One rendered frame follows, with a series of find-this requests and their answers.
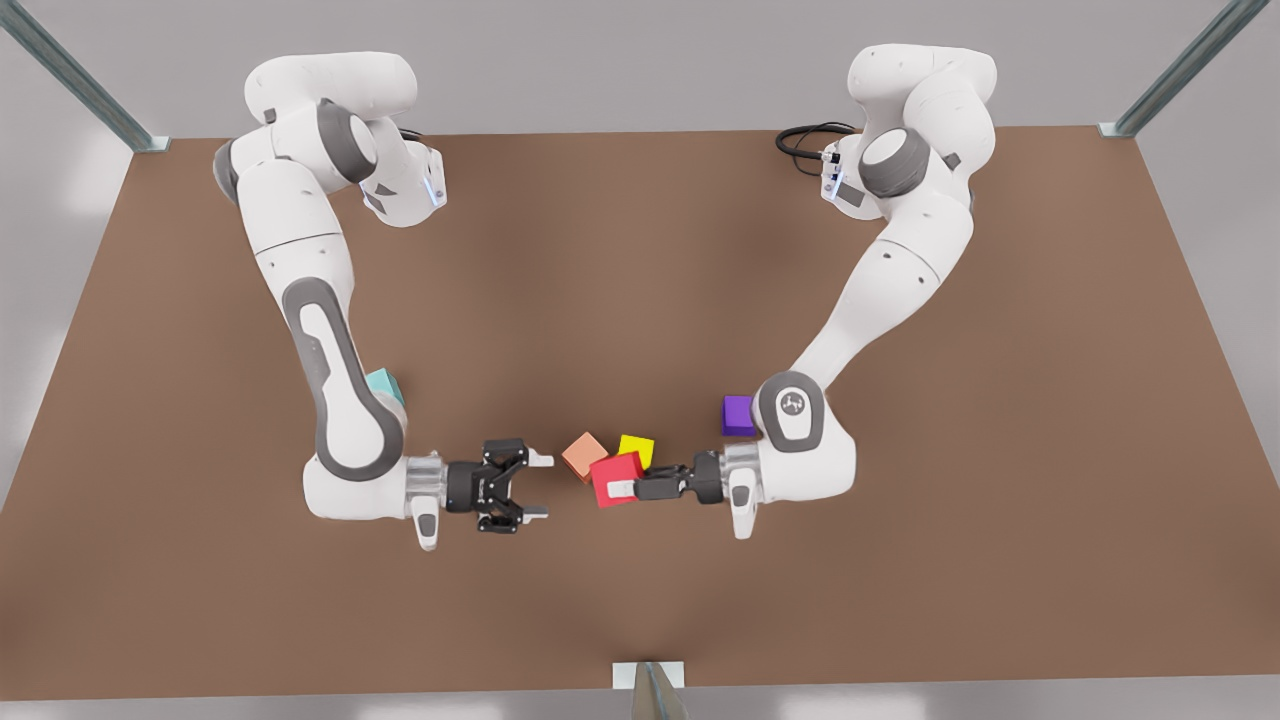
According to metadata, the red wooden cube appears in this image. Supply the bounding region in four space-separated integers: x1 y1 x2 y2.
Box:
589 451 647 510

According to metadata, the salmon orange wooden cube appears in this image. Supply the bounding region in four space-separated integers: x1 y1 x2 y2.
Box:
561 432 610 484

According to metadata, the teal blue wooden cube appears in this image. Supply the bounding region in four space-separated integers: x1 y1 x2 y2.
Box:
364 368 408 410

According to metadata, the silver frame post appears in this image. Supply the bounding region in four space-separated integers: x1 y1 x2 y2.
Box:
613 661 687 720
0 0 171 154
1098 0 1272 139

